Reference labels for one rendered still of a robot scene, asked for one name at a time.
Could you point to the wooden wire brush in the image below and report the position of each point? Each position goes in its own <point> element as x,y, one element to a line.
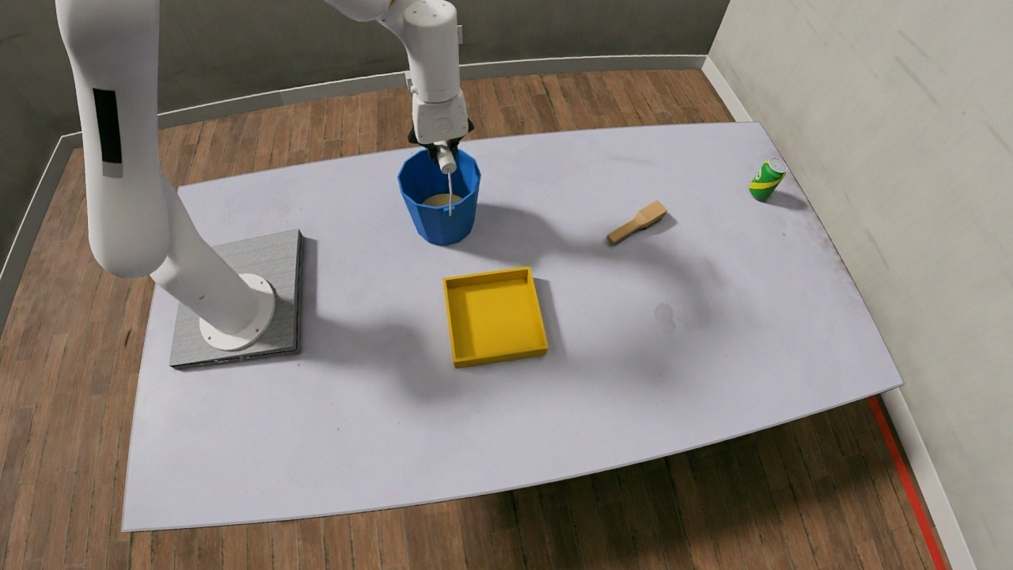
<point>643,219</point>

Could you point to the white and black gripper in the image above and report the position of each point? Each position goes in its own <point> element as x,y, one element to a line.
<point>436,122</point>

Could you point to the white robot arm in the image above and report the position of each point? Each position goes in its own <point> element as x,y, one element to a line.
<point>113,51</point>

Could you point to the green and yellow drink can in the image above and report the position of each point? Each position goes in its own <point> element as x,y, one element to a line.
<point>767,179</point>

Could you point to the yellow square tray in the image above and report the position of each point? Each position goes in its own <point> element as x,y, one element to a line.
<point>493,312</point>

